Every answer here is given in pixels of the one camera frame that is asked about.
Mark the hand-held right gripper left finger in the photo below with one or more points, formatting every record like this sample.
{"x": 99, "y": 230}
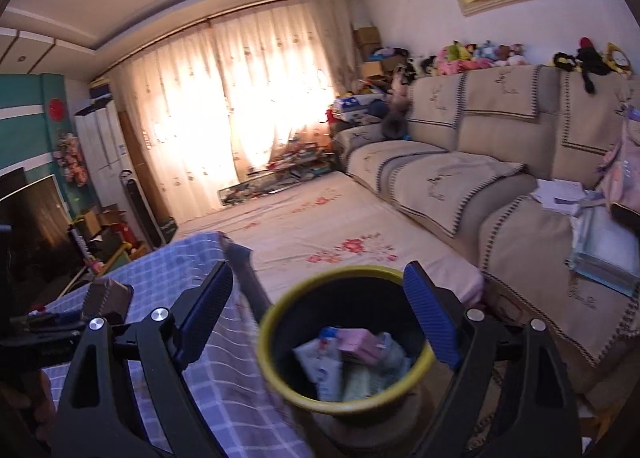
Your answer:
{"x": 207, "y": 308}

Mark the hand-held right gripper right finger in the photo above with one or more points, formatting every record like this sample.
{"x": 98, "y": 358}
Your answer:
{"x": 430, "y": 313}

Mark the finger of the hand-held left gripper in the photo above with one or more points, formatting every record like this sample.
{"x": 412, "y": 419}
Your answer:
{"x": 45, "y": 325}

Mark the dark square box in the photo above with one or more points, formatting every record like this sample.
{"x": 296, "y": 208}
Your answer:
{"x": 107, "y": 300}

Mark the pink packet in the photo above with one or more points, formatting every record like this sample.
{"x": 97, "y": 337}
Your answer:
{"x": 360, "y": 344}

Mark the black bin with yellow rim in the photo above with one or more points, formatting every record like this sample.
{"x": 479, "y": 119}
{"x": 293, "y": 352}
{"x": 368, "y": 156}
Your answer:
{"x": 280, "y": 338}

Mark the white blue packet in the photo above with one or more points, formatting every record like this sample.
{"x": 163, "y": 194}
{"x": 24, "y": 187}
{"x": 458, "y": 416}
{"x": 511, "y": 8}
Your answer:
{"x": 317, "y": 363}

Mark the small pink holder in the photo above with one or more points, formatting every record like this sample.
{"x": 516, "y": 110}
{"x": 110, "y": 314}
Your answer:
{"x": 95, "y": 265}

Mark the small dark box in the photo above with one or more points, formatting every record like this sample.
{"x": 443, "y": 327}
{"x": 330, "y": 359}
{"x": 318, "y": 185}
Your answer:
{"x": 169, "y": 229}

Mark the large flat television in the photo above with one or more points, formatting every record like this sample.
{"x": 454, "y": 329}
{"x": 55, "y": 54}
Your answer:
{"x": 35, "y": 238}

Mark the blue shuttlecock tube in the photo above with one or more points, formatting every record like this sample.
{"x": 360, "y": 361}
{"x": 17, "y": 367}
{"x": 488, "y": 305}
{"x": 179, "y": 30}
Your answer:
{"x": 80, "y": 243}

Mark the wooden bucket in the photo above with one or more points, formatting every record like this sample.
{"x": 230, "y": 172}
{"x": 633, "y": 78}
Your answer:
{"x": 137, "y": 250}

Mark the blue checked tablecloth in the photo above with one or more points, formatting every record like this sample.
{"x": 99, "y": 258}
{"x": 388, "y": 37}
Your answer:
{"x": 225, "y": 398}

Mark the teal yellow television cabinet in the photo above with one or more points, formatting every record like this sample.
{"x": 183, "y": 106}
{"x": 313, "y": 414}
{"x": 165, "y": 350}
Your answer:
{"x": 115, "y": 263}

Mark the red fire extinguisher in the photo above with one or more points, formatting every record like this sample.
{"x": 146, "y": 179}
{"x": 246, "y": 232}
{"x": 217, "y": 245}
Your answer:
{"x": 124, "y": 235}

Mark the stack of cardboard boxes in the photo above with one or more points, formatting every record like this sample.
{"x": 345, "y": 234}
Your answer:
{"x": 100, "y": 223}

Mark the black tower fan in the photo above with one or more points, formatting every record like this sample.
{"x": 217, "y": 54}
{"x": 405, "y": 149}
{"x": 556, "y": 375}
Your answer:
{"x": 135, "y": 208}

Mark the beige sofa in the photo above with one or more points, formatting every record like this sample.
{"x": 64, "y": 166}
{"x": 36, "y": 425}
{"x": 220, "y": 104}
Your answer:
{"x": 450, "y": 178}

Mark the floral floor mat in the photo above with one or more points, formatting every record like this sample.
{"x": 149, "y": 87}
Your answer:
{"x": 320, "y": 223}

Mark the glass tray of clutter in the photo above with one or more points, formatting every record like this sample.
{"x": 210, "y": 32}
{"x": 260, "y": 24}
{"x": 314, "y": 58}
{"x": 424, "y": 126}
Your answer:
{"x": 280, "y": 178}

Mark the hanging artificial flowers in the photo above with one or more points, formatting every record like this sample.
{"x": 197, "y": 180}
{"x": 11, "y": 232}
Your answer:
{"x": 72, "y": 158}

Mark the loose white papers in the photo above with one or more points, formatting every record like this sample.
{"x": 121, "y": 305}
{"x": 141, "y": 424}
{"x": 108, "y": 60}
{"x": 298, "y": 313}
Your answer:
{"x": 557, "y": 195}

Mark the white standing air conditioner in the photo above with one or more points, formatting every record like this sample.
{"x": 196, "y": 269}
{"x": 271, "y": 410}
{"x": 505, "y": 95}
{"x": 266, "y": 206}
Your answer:
{"x": 102, "y": 153}

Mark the stack of wrapped booklets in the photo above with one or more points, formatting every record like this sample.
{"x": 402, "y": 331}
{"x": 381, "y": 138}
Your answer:
{"x": 605, "y": 253}

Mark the sheer embroidered curtain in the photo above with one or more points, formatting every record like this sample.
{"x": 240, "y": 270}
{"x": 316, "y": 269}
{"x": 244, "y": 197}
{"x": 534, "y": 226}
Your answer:
{"x": 240, "y": 103}

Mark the pale pink cloth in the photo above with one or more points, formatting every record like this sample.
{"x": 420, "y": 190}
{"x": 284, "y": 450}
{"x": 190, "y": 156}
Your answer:
{"x": 622, "y": 163}

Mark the pile of plush toys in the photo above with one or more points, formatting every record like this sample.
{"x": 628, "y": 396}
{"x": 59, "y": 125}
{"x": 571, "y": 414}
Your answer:
{"x": 460, "y": 58}

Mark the brown cartons beside sofa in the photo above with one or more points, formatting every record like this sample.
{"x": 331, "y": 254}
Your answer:
{"x": 367, "y": 51}

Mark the curtain rod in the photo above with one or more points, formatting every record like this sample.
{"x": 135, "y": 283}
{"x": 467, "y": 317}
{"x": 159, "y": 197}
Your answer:
{"x": 225, "y": 13}

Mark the black television with thick frame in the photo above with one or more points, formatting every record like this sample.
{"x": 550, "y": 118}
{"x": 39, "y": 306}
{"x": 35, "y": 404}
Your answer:
{"x": 12, "y": 177}

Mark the red round wall ornament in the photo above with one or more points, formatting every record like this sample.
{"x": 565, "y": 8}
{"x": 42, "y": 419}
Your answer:
{"x": 56, "y": 109}

